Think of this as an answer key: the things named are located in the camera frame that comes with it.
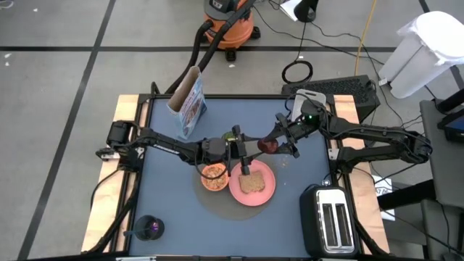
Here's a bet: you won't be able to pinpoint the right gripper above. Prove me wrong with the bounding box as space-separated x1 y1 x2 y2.
263 98 329 160

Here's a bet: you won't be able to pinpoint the white paper sheet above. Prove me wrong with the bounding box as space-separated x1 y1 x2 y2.
279 0 302 22

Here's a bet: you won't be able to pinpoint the grey plastic bin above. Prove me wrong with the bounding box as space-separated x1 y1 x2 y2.
291 89 327 123

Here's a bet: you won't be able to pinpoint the black vacuum hose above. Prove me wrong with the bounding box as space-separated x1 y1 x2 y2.
165 20 215 95

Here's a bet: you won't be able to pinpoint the orange shop vacuum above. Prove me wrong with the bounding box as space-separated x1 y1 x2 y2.
202 0 262 62
175 0 257 94

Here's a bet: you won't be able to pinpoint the brown bread slice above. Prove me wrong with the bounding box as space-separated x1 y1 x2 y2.
238 170 266 195

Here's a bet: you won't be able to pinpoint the pink plate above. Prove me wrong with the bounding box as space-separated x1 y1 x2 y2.
228 159 277 207

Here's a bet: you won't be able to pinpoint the dark red apple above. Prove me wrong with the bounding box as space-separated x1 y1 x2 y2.
257 137 280 155

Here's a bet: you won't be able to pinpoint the dark plastic cup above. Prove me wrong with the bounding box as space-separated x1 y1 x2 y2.
133 215 166 242

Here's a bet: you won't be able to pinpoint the light wooden side board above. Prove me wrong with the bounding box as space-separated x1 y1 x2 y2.
332 94 391 254
81 94 150 254

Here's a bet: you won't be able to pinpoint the orange patterned bowl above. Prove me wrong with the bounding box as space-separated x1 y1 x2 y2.
200 162 231 192

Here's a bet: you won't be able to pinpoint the black support bar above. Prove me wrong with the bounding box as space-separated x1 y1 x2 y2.
376 179 436 211

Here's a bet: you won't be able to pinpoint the grey round placemat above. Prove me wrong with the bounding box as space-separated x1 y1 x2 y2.
191 136 279 221

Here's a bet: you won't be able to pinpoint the blue cereal box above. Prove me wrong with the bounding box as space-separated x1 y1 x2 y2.
166 65 208 141

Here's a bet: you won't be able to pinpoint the yellow cable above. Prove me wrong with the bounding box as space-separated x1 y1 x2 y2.
354 0 378 76

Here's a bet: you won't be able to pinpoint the black computer monitor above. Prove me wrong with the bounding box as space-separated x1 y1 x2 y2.
436 88 464 144

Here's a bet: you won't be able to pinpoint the brown cereal pieces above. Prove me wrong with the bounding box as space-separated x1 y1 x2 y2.
203 165 228 190

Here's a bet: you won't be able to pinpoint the coiled black cable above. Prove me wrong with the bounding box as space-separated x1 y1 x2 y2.
281 21 314 85

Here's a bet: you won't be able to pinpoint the black and chrome toaster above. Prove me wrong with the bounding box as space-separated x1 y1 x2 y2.
299 183 360 259

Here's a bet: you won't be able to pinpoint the grey desk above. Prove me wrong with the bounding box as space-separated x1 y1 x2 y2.
419 99 464 261

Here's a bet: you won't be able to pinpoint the white trash can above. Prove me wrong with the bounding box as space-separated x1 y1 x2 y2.
378 10 464 99

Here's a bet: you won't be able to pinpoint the printed paper sheet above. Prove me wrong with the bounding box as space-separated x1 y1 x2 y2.
372 175 397 222

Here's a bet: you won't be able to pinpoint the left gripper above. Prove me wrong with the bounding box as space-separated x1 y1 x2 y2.
224 124 268 177

